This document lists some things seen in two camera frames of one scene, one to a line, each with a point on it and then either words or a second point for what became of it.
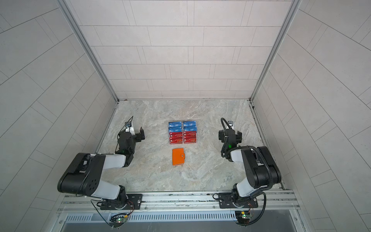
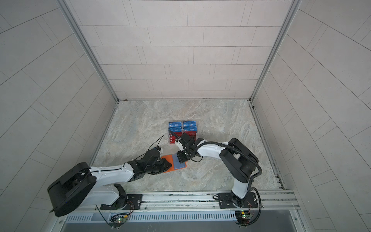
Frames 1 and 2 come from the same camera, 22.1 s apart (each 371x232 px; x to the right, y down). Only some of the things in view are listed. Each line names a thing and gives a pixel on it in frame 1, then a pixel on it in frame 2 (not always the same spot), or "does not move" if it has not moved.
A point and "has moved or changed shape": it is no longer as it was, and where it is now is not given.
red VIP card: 190,134 does not move
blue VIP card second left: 175,129 does not move
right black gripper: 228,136 to 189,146
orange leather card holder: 178,156 has moved or changed shape
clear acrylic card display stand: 182,132 does not move
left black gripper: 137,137 to 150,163
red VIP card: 176,140 does not move
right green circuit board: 242,217 does not move
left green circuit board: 117,222 does not move
